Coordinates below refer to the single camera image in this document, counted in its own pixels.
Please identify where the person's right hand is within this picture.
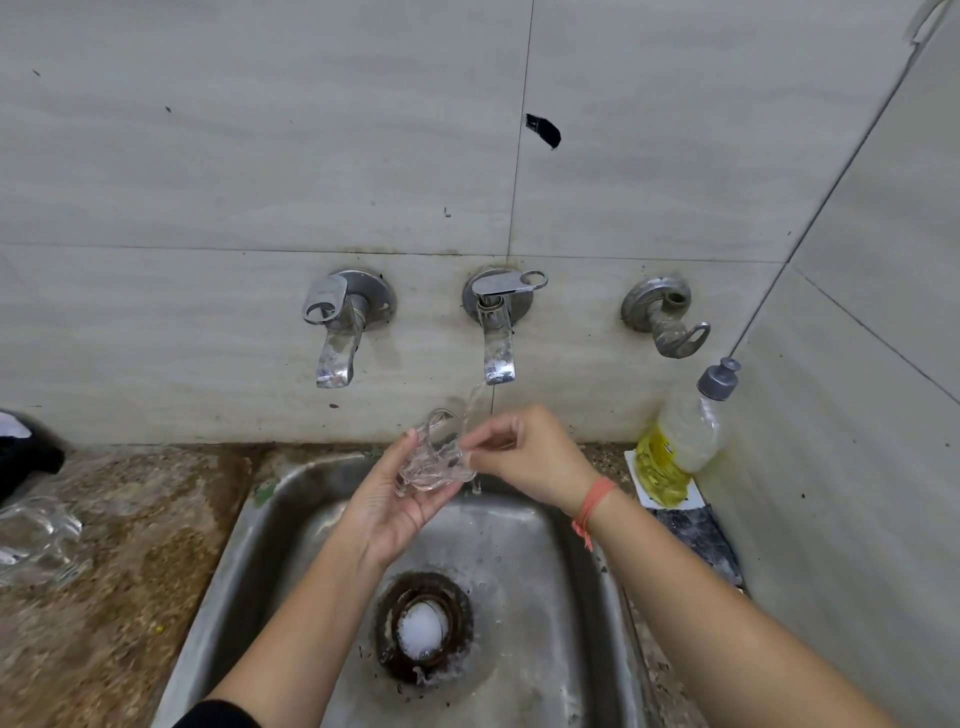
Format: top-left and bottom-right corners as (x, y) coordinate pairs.
(458, 404), (603, 520)

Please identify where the person's left hand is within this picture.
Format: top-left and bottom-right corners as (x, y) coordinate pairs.
(337, 428), (466, 573)

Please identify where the clear glass cup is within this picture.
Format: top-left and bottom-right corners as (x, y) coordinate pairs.
(0, 494), (93, 592)
(397, 408), (480, 498)

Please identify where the yellow dish soap bottle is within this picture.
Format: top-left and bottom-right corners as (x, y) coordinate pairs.
(635, 357), (743, 508)

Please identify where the dark speckled sponge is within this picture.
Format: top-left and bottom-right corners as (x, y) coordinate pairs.
(656, 506), (745, 588)

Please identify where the black dish rack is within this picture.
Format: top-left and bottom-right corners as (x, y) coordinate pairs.
(0, 410), (67, 505)

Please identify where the person's left forearm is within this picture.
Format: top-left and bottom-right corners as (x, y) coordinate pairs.
(206, 539), (384, 728)

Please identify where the person's right forearm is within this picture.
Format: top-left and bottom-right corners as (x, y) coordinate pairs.
(577, 487), (901, 728)

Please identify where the orange wrist thread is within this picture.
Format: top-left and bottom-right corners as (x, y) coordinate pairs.
(571, 476), (621, 553)

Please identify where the metal sink drain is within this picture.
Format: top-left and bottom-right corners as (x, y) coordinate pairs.
(373, 572), (475, 688)

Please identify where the stainless steel sink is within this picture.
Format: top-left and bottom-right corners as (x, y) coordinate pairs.
(152, 448), (661, 728)

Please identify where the black tape piece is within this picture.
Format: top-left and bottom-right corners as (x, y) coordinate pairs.
(524, 113), (562, 151)

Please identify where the chrome wall tap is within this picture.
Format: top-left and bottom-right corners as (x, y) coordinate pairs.
(302, 269), (398, 390)
(461, 268), (550, 386)

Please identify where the grey wall valve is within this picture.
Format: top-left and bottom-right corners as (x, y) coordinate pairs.
(620, 275), (712, 360)

